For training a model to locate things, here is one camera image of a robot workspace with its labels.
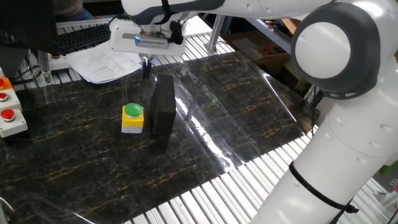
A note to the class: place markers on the brown cardboard box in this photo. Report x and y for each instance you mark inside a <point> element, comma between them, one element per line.
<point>245,46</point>

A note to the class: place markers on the dark marble pattern mat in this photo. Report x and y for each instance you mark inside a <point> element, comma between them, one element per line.
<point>93,155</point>

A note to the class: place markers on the orange button box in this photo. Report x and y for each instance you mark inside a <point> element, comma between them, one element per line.
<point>5,84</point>

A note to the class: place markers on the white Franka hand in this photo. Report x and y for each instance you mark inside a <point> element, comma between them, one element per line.
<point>121,37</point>

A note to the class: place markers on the white printed paper stack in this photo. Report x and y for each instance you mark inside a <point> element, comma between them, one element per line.
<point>99,63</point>

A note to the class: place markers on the person in brown top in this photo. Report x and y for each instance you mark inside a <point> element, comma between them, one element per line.
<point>66,7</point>

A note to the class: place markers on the short aluminium bracket post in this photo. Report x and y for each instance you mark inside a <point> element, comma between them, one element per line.
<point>44,68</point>

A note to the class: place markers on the large white red-button box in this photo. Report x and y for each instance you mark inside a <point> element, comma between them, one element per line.
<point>12,126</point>

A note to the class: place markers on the aluminium profile post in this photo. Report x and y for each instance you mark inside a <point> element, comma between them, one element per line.
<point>215,34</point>

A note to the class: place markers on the yellow box green push button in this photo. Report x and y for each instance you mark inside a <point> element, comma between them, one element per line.
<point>132,119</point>

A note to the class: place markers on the black computer monitor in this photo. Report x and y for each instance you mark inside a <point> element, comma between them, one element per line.
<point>28,21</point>

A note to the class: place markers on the black foam block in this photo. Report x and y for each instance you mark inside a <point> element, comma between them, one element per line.
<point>163,105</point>

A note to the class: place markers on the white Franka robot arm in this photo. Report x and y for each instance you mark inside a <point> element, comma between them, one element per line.
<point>342,124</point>

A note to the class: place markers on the green plastic piece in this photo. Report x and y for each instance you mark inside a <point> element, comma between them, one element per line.
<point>388,168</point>

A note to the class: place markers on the black computer keyboard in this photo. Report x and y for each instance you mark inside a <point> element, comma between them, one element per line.
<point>82,37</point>

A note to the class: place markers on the small white red-button box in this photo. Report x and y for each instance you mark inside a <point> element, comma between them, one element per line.
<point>9,101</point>

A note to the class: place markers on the silver wrist camera blue caps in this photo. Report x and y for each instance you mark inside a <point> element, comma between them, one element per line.
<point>152,42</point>

